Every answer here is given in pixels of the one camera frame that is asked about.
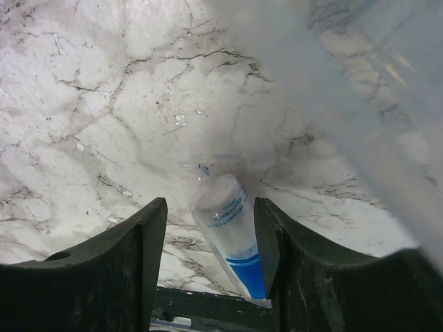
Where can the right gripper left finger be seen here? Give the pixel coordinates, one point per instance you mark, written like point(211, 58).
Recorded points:
point(106, 283)

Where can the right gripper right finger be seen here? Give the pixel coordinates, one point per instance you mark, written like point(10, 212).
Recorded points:
point(315, 284)

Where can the white blue tube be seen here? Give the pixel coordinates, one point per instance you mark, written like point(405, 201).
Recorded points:
point(223, 211)

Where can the clear first aid box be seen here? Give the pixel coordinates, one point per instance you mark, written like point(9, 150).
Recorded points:
point(369, 73)

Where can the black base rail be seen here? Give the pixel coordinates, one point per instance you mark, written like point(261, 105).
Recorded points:
point(209, 312)

